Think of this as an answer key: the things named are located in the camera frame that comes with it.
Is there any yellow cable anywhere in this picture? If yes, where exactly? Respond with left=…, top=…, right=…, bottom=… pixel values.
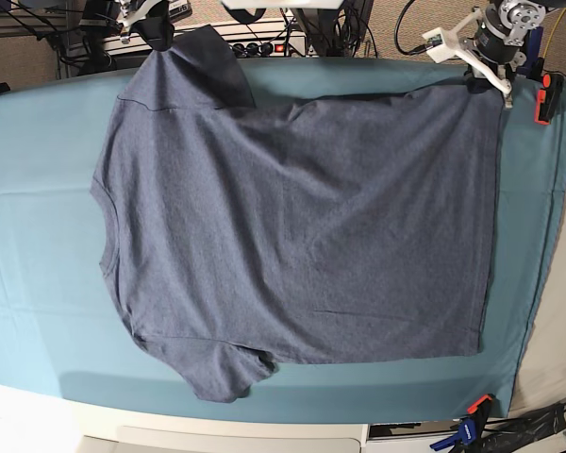
left=544, top=7, right=566, bottom=48

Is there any blue grey T-shirt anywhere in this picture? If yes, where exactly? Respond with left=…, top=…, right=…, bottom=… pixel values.
left=91, top=26, right=504, bottom=403

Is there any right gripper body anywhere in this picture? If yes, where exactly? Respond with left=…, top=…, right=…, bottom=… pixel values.
left=117, top=0, right=175, bottom=51

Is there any black power strip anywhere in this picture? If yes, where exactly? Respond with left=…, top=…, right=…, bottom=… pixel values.
left=229, top=42, right=306, bottom=59

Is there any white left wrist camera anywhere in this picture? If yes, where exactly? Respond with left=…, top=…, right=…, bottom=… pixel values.
left=422, top=27, right=462, bottom=63

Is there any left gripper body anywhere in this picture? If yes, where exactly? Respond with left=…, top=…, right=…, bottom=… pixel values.
left=461, top=44, right=513, bottom=109

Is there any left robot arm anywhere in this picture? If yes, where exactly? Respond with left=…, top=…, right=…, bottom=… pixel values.
left=461, top=1, right=548, bottom=109

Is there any orange black clamp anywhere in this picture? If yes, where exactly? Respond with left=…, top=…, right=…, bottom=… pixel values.
left=534, top=73, right=564, bottom=126

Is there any teal table cloth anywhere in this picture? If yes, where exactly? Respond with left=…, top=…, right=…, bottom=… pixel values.
left=0, top=71, right=566, bottom=424

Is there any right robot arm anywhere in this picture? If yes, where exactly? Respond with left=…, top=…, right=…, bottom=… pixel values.
left=80, top=0, right=175, bottom=52

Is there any blue orange clamp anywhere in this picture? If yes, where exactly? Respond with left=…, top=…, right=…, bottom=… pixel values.
left=429, top=394, right=495, bottom=452

